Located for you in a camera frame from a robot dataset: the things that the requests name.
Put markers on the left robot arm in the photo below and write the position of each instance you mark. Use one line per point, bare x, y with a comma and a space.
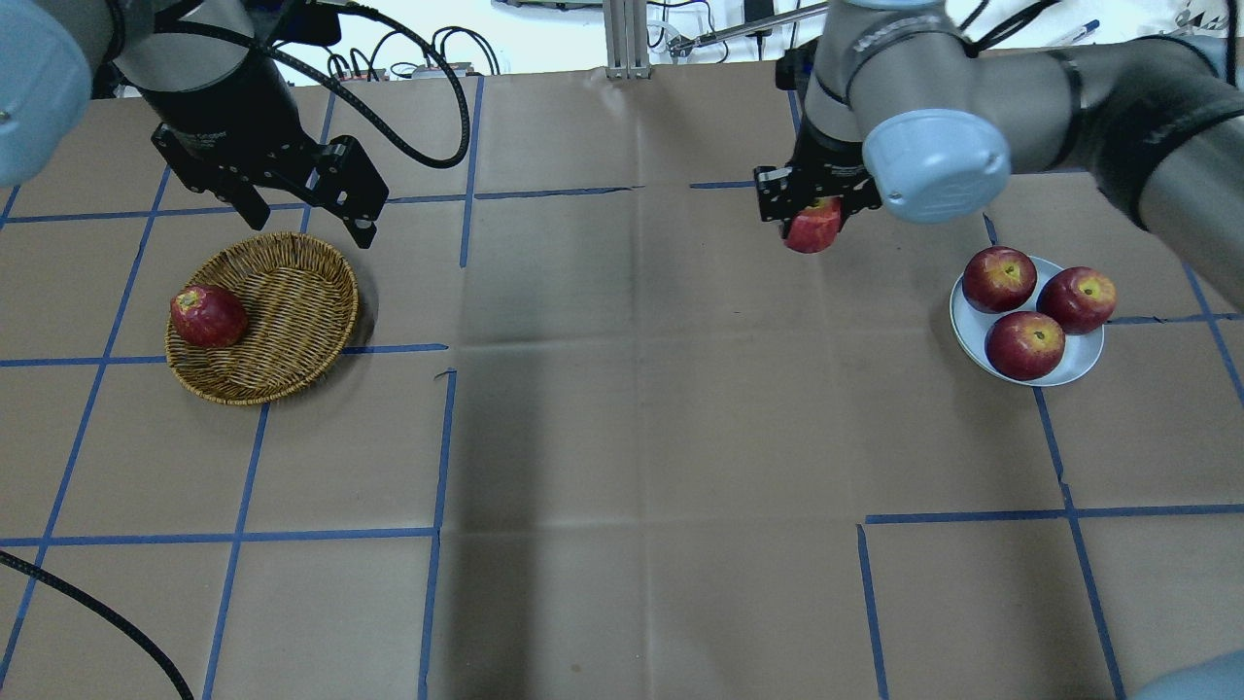
52, 51

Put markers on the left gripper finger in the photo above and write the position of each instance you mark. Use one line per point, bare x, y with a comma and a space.
250, 205
348, 186

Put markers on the woven wicker basket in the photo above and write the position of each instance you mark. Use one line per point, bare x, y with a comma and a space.
303, 300

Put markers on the red apple on plate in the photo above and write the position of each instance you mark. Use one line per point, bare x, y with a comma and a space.
1025, 345
1080, 298
999, 279

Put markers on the dark red apple in basket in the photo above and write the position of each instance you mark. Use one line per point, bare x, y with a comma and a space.
208, 316

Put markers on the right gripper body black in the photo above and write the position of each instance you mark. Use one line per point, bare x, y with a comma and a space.
824, 158

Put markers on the aluminium frame post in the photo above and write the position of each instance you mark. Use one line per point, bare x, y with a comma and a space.
626, 40

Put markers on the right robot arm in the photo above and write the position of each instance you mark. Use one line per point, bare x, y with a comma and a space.
900, 112

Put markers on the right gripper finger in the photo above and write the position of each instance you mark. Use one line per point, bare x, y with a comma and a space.
775, 189
853, 202

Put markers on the blue white pen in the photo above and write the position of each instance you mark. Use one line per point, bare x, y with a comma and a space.
1076, 35

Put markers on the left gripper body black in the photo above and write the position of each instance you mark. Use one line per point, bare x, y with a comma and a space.
225, 115

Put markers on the yellow-red apple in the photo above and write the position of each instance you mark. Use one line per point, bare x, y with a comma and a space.
815, 229

